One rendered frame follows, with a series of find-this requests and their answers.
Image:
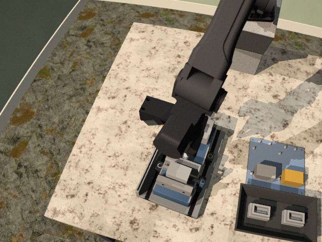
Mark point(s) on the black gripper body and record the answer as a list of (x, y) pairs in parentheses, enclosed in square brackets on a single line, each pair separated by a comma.
[(195, 142)]

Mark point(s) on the yellow brass block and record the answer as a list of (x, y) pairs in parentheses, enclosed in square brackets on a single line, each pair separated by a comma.
[(292, 178)]

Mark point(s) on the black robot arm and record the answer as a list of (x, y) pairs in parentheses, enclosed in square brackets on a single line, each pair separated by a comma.
[(198, 86)]

